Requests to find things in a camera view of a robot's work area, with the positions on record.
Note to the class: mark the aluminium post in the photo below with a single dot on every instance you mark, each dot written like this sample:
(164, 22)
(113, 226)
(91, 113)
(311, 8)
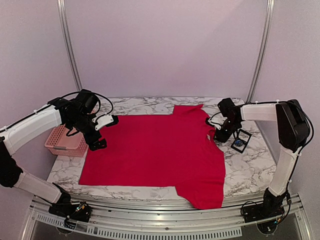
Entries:
(262, 49)
(62, 12)

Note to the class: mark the red t-shirt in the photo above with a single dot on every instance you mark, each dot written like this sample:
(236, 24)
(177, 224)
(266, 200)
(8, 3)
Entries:
(174, 150)

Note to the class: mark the left aluminium post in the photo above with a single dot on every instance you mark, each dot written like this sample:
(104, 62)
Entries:
(62, 12)

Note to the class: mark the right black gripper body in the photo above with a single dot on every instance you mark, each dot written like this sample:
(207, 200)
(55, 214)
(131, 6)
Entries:
(222, 135)

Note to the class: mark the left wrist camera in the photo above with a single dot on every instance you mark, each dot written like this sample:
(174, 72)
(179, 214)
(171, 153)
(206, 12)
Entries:
(105, 120)

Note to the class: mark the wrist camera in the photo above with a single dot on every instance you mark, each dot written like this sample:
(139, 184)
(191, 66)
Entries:
(105, 120)
(209, 121)

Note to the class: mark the black brooch box right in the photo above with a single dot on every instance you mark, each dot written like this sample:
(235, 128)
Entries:
(241, 140)

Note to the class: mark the pink plastic basket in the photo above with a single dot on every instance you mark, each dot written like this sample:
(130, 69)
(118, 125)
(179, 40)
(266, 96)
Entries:
(59, 144)

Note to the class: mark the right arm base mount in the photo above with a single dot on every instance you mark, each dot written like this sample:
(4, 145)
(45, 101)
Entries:
(266, 224)

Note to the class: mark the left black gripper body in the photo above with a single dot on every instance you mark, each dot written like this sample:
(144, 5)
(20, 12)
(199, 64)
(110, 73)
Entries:
(89, 138)

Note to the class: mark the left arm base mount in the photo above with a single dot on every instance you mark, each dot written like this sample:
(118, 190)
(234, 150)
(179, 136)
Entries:
(72, 212)

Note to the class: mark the right aluminium post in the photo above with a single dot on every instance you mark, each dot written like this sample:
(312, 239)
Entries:
(262, 49)

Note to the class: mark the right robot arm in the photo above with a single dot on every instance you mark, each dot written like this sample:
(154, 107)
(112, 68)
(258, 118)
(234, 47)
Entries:
(295, 131)

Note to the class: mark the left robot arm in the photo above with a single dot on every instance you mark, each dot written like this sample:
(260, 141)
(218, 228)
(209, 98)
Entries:
(75, 114)

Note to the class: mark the aluminium front rail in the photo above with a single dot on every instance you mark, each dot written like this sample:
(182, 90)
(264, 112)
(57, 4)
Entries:
(145, 219)

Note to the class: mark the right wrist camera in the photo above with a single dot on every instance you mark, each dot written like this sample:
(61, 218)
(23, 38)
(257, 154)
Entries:
(209, 121)

